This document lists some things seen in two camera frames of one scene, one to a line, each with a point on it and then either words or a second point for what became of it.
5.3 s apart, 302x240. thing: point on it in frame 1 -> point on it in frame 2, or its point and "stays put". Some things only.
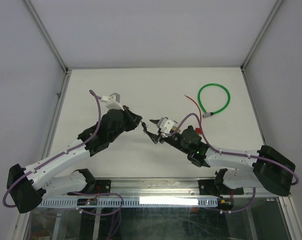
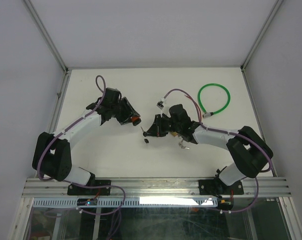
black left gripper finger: [132, 126] -> [126, 120]
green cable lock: [206, 114] stays put
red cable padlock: [198, 130] stays put
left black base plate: [101, 186] stays put
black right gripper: [154, 138] -> [155, 130]
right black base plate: [208, 187] stays put
